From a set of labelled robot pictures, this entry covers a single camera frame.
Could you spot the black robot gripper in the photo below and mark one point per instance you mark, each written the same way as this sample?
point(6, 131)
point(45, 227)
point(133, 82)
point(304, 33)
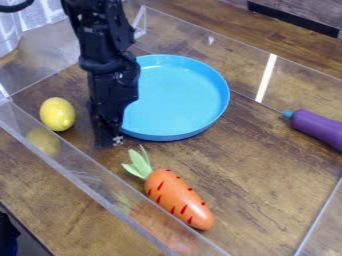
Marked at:
point(112, 92)

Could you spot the yellow toy lemon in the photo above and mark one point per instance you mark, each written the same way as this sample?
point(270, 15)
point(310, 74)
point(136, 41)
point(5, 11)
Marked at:
point(57, 114)

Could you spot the blue plastic plate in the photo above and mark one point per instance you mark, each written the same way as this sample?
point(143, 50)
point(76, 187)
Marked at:
point(183, 97)

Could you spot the orange toy carrot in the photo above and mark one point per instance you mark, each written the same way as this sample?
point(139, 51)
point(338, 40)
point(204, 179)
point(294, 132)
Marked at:
point(169, 192)

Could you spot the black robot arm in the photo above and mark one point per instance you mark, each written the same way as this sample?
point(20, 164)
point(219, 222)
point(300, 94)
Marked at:
point(105, 36)

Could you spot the purple toy eggplant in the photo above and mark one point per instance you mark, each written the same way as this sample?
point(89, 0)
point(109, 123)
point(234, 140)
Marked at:
point(316, 126)

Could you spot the clear acrylic barrier wall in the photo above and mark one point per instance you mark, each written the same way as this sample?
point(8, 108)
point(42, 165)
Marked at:
point(172, 237)

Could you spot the clear acrylic triangular bracket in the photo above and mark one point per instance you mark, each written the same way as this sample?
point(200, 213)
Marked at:
point(139, 23)

